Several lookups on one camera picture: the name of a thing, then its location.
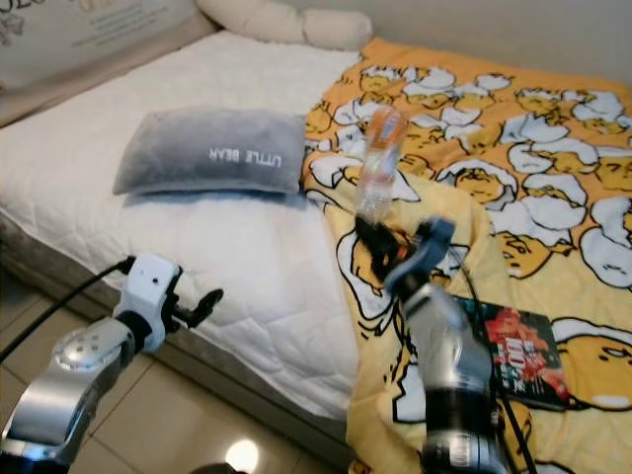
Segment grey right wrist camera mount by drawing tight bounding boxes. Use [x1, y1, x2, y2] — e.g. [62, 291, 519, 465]
[390, 219, 457, 297]

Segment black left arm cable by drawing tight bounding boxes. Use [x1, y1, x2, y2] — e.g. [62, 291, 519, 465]
[0, 257, 137, 361]

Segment printed white large pillow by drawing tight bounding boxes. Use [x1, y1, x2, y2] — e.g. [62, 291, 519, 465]
[0, 0, 218, 124]

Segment yellow egg print blanket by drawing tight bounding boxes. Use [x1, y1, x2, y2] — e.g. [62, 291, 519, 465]
[301, 38, 632, 474]

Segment grey bed base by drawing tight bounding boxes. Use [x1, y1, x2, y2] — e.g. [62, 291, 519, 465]
[0, 212, 356, 465]

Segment grey little bear pillow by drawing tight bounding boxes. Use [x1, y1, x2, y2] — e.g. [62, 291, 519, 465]
[112, 107, 307, 197]

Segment cream bolster pillow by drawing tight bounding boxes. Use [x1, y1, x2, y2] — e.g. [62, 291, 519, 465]
[196, 0, 374, 52]

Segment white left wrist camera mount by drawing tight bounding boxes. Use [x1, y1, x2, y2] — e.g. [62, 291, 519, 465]
[128, 254, 184, 327]

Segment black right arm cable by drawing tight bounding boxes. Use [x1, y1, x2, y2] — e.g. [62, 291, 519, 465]
[449, 247, 539, 474]

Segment white quilted mattress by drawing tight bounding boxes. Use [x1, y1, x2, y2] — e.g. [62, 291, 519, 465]
[0, 30, 366, 421]

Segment red black book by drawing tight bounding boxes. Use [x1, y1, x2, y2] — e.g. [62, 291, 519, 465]
[454, 296, 580, 412]

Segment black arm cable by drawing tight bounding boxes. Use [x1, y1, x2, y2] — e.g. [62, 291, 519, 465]
[449, 247, 539, 474]
[0, 257, 137, 361]

